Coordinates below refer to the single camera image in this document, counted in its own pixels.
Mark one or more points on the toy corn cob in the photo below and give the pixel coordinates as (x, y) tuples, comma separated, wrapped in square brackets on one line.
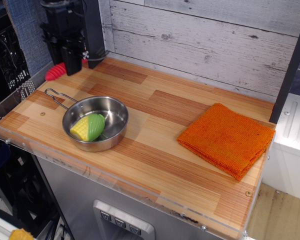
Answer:
[(88, 128)]

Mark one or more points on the dark grey left post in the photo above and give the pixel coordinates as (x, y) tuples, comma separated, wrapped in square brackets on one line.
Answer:
[(93, 32)]

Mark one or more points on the yellow object bottom left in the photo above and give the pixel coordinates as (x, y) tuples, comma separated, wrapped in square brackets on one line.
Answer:
[(20, 234)]

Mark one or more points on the dark grey post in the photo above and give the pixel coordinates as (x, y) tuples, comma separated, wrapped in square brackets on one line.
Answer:
[(286, 84), (93, 32)]

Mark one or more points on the white side appliance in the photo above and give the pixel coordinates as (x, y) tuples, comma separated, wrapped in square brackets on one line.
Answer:
[(282, 170)]

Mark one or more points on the stainless steel toy cabinet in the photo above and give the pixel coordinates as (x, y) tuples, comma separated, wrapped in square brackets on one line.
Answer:
[(178, 194)]

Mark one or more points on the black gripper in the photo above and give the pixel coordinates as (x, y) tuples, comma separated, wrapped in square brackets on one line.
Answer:
[(63, 32)]

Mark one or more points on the orange cloth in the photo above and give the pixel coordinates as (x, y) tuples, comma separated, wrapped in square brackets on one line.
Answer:
[(228, 140)]

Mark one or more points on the dark grey right post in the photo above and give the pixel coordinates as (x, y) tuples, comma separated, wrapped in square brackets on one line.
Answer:
[(286, 84)]

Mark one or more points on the black plastic crate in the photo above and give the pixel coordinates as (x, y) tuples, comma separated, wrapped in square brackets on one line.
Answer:
[(13, 67)]

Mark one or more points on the red handled metal fork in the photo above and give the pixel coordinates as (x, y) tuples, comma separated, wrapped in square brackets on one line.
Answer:
[(56, 71)]

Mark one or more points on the silver metal pan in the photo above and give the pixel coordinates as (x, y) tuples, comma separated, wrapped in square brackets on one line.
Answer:
[(114, 111)]

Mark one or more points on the silver dispenser button panel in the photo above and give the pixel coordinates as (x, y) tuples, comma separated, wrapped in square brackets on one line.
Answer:
[(115, 224)]

